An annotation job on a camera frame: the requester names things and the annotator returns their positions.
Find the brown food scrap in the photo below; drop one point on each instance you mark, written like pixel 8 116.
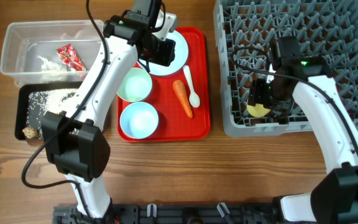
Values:
pixel 30 133

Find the light blue plate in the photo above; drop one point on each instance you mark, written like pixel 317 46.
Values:
pixel 181 56

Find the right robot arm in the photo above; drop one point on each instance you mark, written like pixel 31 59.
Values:
pixel 310 83

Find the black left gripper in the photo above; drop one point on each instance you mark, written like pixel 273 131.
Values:
pixel 168 55

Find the spilled white rice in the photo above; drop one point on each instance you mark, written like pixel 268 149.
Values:
pixel 41 102

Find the white tissue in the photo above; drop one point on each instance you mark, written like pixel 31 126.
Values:
pixel 49 66

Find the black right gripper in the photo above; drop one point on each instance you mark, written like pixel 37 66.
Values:
pixel 258 93

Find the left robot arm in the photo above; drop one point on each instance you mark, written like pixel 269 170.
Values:
pixel 83 163

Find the mint green bowl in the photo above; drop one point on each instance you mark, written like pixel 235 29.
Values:
pixel 136 86

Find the red plastic tray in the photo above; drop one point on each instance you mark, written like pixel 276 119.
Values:
pixel 174 125

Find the white plastic spoon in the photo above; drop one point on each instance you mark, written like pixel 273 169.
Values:
pixel 194 99

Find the black waste tray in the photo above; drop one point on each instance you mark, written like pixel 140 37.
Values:
pixel 23 102

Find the black mounting rail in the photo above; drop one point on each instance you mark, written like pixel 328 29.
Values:
pixel 222 213

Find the light blue bowl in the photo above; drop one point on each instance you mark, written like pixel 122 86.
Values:
pixel 139 120

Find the orange carrot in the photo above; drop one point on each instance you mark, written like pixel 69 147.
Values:
pixel 180 91

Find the grey-blue dishwasher rack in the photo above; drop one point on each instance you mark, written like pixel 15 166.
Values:
pixel 243 30

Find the yellow plastic cup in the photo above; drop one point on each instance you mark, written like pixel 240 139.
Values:
pixel 258 110

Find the clear plastic bin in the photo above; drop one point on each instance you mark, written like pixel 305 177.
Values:
pixel 24 41

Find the red snack wrapper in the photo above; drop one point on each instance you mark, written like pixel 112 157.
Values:
pixel 68 56

